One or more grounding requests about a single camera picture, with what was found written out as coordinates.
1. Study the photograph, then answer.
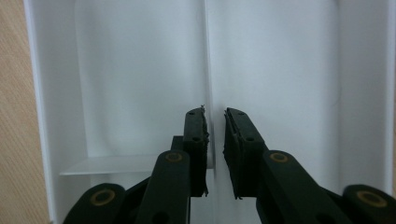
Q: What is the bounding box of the white box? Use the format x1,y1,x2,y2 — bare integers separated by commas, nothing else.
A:
22,0,396,224

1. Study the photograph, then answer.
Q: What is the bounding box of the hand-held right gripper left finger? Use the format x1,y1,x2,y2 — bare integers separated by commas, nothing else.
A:
170,105,210,198

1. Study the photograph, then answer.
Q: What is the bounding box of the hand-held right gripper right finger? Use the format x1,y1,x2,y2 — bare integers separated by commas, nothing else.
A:
222,106,267,200

